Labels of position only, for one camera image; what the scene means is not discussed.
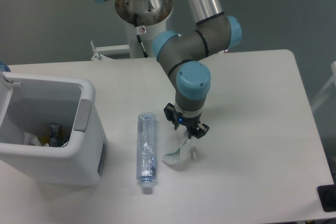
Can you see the white trash can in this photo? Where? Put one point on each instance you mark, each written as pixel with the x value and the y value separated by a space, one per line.
pixel 30 104

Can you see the white frame at right edge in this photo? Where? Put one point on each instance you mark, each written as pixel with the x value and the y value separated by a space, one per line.
pixel 325 91

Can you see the black device at table edge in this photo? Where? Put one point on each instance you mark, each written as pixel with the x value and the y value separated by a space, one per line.
pixel 327 197

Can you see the clear plastic bottle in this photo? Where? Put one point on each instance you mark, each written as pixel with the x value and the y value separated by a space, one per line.
pixel 146 165

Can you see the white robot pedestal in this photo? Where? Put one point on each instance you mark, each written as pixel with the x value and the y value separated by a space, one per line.
pixel 139 39

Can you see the blue object at left edge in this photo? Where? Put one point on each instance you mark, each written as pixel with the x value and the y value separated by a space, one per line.
pixel 4 67

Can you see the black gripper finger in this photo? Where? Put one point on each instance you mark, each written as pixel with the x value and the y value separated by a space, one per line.
pixel 197 131
pixel 172 115

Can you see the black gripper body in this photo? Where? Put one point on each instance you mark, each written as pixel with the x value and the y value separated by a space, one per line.
pixel 191 124

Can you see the trash inside can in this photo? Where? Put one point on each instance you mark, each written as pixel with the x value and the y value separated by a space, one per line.
pixel 54 138

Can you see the white green wrapper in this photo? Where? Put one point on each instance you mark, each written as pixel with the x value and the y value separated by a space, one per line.
pixel 182 153

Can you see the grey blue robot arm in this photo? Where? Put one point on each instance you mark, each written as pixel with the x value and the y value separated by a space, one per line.
pixel 180 56

